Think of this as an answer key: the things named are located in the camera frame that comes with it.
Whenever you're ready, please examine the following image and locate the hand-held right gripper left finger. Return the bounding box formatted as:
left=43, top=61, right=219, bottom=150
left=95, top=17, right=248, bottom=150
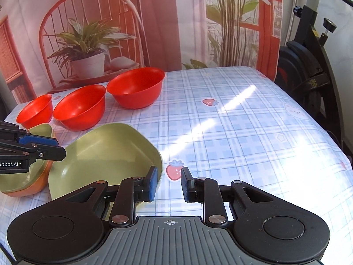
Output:
left=63, top=166, right=159, bottom=227

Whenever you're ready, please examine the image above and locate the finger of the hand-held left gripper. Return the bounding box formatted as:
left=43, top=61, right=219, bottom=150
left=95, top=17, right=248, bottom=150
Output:
left=0, top=121, right=58, bottom=147
left=0, top=142, right=67, bottom=163

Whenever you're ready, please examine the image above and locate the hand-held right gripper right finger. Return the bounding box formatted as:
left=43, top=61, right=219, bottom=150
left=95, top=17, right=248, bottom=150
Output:
left=180, top=167, right=277, bottom=227

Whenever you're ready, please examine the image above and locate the small green plate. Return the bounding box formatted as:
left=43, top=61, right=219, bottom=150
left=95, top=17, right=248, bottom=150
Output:
left=0, top=124, right=56, bottom=194

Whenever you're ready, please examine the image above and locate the large green plate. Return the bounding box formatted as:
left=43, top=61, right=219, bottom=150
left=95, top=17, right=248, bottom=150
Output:
left=48, top=123, right=163, bottom=208

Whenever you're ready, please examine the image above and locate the small red bowl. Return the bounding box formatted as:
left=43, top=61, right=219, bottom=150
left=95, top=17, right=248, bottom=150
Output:
left=16, top=94, right=53, bottom=130

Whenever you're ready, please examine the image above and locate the orange plate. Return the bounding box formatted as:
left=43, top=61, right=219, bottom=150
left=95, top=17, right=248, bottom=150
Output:
left=2, top=132, right=56, bottom=198

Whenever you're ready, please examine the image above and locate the medium red bowl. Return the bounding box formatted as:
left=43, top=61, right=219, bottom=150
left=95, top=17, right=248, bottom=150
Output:
left=53, top=84, right=107, bottom=131

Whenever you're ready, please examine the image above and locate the plaid strawberry tablecloth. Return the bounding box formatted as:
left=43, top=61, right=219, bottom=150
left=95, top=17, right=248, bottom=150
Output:
left=0, top=66, right=353, bottom=265

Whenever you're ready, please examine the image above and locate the large red bowl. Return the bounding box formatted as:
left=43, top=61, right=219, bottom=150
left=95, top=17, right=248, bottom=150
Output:
left=106, top=67, right=165, bottom=109

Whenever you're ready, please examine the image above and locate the printed backdrop cloth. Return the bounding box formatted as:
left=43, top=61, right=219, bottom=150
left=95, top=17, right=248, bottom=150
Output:
left=0, top=0, right=285, bottom=111

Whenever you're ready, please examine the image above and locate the black exercise bike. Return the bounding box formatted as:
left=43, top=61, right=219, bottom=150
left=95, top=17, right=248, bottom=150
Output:
left=276, top=0, right=353, bottom=151

